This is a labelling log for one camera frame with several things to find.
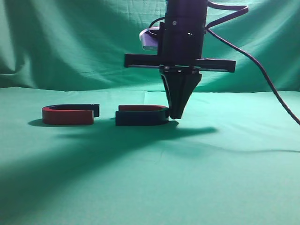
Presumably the red-blue horseshoe magnet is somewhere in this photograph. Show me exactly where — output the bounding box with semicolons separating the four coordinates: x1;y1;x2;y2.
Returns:
115;105;169;126
42;104;100;125

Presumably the black cable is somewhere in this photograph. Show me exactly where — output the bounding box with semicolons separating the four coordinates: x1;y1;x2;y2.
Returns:
148;0;300;125

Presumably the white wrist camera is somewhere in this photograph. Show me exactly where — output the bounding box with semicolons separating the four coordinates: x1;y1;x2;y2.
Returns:
139;27;159;51

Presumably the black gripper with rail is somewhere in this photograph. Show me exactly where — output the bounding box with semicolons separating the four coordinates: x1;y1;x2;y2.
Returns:
124;22;236;119

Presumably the green cloth backdrop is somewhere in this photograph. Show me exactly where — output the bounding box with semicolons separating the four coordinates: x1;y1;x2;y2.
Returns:
0;0;300;225

